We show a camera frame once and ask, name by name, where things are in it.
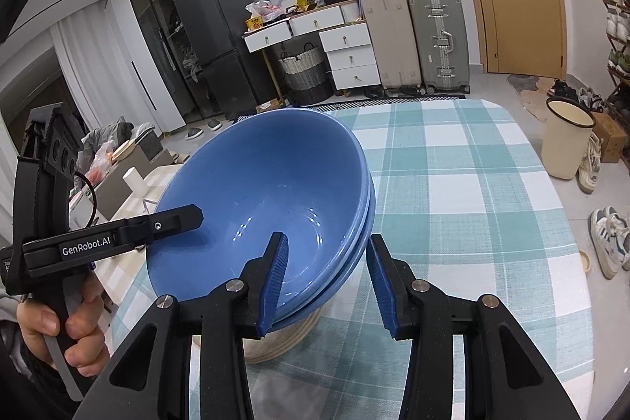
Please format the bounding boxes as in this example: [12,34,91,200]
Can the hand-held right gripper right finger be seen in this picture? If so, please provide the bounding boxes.
[367,233,582,420]

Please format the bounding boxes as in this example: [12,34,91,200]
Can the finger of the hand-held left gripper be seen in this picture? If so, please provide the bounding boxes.
[115,204,205,248]

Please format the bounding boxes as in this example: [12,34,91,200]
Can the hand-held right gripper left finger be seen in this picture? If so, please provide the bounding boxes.
[71,232,290,420]

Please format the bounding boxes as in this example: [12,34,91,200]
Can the blue bowl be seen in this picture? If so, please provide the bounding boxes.
[266,164,377,332]
[146,107,367,303]
[268,149,373,320]

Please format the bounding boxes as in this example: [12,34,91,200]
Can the cream plate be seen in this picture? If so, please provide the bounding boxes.
[276,302,323,342]
[243,316,321,364]

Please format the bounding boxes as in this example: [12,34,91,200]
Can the person's left hand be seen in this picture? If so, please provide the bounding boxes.
[16,275,111,374]

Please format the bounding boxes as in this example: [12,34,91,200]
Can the white cylinder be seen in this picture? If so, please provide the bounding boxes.
[122,169,148,194]

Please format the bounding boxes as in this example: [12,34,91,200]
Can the grey storage box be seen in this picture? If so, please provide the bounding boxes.
[133,132,164,165]

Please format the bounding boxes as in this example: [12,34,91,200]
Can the white wardrobe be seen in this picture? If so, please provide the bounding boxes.
[106,0,187,133]

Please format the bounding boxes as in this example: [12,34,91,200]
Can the white curtain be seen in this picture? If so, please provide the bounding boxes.
[49,4,148,140]

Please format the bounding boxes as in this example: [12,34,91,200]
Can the glass door cabinet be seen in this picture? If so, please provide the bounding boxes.
[123,0,202,126]

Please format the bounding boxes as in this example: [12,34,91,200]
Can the dark grey fridge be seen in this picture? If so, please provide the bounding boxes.
[173,0,279,118]

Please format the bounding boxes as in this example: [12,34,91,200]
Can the woven laundry basket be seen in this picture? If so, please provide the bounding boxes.
[278,43,333,105]

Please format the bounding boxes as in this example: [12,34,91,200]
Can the white green sneaker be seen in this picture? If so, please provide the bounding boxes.
[589,208,621,280]
[605,206,630,270]

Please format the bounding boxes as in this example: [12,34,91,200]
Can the cream trash bin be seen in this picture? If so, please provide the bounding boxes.
[541,96,597,181]

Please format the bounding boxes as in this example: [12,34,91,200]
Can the white pink plastic bag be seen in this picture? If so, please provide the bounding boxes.
[246,1,286,23]

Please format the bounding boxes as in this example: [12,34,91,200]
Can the white drawer unit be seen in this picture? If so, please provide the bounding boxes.
[319,22,382,90]

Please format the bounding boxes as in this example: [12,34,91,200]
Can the silver suitcase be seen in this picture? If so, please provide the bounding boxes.
[408,0,471,95]

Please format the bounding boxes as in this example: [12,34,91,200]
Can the grey patterned door mat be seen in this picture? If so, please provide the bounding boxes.
[507,73,559,118]

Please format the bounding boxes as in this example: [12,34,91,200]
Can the white desk with drawers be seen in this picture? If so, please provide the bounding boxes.
[242,2,367,101]

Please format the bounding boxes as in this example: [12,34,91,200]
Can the beige suitcase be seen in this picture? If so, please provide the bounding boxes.
[361,0,423,90]

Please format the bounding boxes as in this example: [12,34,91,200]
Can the brown cardboard box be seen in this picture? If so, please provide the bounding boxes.
[591,111,627,164]

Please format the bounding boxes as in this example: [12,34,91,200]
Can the wooden shoe rack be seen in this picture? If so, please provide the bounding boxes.
[595,0,630,116]

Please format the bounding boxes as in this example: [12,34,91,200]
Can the rows of shoes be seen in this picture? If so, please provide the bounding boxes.
[597,0,630,74]

